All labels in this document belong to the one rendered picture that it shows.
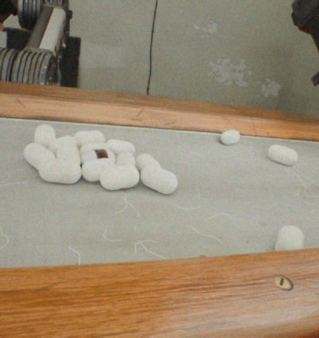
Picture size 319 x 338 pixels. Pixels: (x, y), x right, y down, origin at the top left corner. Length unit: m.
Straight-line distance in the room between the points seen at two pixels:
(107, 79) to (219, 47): 0.86
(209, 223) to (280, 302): 0.11
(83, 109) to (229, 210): 0.25
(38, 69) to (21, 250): 0.48
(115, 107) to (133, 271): 0.34
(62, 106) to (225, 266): 0.34
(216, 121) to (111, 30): 1.89
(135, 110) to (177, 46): 2.03
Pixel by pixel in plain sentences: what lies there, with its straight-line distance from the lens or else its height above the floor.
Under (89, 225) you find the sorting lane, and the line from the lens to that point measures 0.23.
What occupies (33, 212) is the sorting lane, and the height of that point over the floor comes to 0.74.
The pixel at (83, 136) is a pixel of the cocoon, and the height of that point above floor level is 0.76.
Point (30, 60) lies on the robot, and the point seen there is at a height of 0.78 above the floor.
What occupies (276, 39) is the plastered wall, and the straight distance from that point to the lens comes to 2.87.
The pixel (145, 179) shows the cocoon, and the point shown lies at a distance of 0.29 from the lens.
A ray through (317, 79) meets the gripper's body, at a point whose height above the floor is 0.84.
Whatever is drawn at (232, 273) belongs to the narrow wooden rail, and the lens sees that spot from 0.18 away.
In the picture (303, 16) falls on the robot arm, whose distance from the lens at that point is 0.67.
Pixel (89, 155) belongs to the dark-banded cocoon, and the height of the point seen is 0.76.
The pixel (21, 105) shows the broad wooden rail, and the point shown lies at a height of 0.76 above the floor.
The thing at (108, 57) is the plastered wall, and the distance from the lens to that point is 2.38.
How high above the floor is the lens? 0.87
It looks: 22 degrees down
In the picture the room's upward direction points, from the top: 10 degrees clockwise
